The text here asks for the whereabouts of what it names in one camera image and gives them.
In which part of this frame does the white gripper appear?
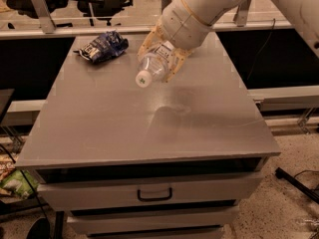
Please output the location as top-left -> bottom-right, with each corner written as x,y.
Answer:
138,0 -> 211,83

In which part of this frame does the clear plastic water bottle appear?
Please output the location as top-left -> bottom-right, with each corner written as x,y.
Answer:
136,41 -> 173,88

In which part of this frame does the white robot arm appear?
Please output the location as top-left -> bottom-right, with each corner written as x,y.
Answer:
138,0 -> 319,81

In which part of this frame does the crumpled blue chip bag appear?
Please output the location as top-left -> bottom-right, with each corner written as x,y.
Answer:
75,31 -> 129,64

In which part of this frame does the grey drawer cabinet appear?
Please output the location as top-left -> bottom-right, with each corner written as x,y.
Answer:
18,34 -> 279,239

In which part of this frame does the black stand leg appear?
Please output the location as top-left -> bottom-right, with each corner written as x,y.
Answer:
275,167 -> 319,204

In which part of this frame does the green snack bag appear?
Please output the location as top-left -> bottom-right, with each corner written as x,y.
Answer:
0,170 -> 39,199

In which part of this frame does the right metal bracket post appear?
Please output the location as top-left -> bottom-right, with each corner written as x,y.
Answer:
233,0 -> 251,27

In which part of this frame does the black cable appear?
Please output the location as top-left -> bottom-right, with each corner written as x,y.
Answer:
245,18 -> 277,82

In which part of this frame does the left metal bracket post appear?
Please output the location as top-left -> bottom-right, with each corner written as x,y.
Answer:
31,0 -> 56,34

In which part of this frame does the black drawer handle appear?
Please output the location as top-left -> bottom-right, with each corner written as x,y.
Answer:
137,187 -> 172,202

